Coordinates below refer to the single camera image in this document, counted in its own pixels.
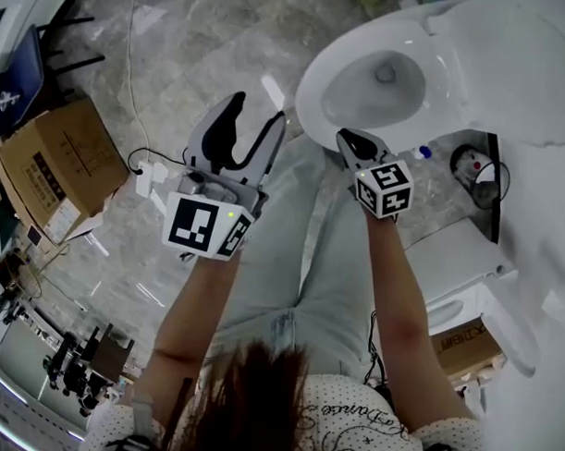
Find white toilet lid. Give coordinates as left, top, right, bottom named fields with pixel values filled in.
left=422, top=0, right=565, bottom=151

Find light blue jeans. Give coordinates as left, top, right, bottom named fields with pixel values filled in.
left=204, top=127, right=410, bottom=390

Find cardboard box with dark label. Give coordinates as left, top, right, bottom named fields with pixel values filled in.
left=0, top=96, right=132, bottom=248

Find white power strip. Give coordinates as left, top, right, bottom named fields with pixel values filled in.
left=134, top=159, right=169, bottom=200

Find open cardboard box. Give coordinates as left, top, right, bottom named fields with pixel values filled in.
left=428, top=317, right=507, bottom=383

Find metal wire rack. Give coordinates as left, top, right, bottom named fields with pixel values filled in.
left=0, top=243, right=74, bottom=301

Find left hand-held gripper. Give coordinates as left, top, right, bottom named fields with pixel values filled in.
left=155, top=90, right=293, bottom=263

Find person's left forearm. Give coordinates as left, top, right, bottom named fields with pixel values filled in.
left=148, top=248, right=248, bottom=365

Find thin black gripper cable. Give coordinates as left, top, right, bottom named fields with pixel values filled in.
left=364, top=308, right=397, bottom=404

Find white polka dot shirt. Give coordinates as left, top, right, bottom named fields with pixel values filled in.
left=74, top=368, right=485, bottom=451

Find round black rimmed waste bin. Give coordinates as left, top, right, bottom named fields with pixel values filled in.
left=448, top=141, right=512, bottom=212

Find black strap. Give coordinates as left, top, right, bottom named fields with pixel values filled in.
left=162, top=377, right=199, bottom=448

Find person's right forearm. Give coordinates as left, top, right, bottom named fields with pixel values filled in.
left=362, top=209, right=432, bottom=358

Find black power cable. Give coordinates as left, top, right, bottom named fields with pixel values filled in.
left=126, top=146, right=189, bottom=177

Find black wheeled stand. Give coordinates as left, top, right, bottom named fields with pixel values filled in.
left=40, top=322, right=139, bottom=419

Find blue chair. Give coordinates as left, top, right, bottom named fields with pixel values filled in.
left=0, top=16, right=109, bottom=146

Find boxy white toilet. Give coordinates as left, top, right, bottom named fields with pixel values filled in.
left=401, top=213, right=541, bottom=384

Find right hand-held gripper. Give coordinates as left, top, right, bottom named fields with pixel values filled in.
left=336, top=126, right=416, bottom=222

